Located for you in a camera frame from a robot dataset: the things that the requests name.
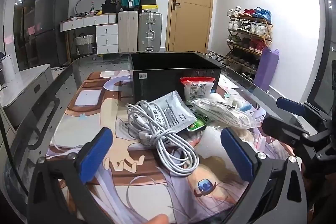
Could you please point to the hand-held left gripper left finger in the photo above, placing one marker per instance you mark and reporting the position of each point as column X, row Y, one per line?
column 95, row 153

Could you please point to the plastic bottle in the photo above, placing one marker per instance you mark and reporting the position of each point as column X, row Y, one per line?
column 92, row 7

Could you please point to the wooden shoe rack with shoes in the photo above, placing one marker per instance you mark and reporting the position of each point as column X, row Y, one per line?
column 249, row 27

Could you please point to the small red striped zip bag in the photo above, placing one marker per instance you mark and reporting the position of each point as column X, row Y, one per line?
column 260, row 141

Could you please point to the woven basket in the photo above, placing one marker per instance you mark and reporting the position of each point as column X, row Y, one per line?
column 84, row 44

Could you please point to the white box appliance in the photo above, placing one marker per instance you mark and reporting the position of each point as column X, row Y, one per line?
column 8, row 66

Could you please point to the dark glass cabinet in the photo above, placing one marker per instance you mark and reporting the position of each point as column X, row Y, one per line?
column 23, row 16

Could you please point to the black storage box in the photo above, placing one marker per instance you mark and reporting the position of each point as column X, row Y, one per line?
column 157, row 77

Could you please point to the oval mirror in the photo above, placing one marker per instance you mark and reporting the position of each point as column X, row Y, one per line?
column 85, row 5

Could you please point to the scattered shoes pile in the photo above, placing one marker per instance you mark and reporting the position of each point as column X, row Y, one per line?
column 219, row 58

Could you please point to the white desk with drawers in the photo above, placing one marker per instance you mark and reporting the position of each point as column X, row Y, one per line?
column 106, row 37

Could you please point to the yellow black shoe box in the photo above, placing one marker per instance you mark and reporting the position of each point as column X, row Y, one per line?
column 149, row 8

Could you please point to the wooden door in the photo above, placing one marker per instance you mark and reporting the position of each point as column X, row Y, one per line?
column 191, row 3

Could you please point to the purple bag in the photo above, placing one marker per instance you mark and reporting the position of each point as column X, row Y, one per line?
column 266, row 69

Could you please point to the beige suitcase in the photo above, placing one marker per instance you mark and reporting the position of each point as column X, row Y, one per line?
column 127, row 32

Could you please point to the silver foil packet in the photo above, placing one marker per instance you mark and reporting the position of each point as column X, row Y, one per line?
column 173, row 111

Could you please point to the red white snack packet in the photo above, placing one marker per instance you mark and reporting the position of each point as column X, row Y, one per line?
column 197, row 90

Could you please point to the silver suitcase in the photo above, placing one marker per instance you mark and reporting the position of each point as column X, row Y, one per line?
column 149, row 32

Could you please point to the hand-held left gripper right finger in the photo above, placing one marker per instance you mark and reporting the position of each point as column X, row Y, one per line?
column 236, row 155

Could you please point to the grey refrigerator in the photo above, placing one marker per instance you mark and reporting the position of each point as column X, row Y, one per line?
column 50, row 29

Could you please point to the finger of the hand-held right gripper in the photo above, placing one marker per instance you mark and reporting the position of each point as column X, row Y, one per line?
column 288, row 106
column 283, row 129

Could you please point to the green packet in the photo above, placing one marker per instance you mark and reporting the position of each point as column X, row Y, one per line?
column 197, row 124

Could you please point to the plain black shoe box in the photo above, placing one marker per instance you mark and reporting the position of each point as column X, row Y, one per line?
column 148, row 1

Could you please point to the person's left hand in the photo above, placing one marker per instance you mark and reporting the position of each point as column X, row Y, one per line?
column 157, row 219

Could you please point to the grey white low cabinet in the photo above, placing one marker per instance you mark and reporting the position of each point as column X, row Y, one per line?
column 26, row 87

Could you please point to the printed desk mat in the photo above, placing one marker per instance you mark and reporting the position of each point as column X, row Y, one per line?
column 131, row 187

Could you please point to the black bag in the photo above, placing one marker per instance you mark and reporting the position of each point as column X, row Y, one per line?
column 109, row 2

